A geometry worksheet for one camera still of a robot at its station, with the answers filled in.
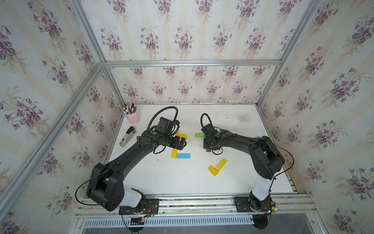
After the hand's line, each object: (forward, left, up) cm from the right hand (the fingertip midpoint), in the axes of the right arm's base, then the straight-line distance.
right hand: (209, 146), depth 95 cm
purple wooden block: (-4, +1, +2) cm, 5 cm away
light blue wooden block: (-7, +17, 0) cm, 18 cm away
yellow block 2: (-5, +23, 0) cm, 23 cm away
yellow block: (+10, +18, -3) cm, 21 cm away
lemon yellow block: (-12, -7, -2) cm, 14 cm away
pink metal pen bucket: (+17, +53, +7) cm, 56 cm away
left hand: (-5, +18, +12) cm, 23 cm away
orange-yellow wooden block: (+10, +21, 0) cm, 24 cm away
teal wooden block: (-5, +5, +21) cm, 22 cm away
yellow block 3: (-16, -2, -2) cm, 16 cm away
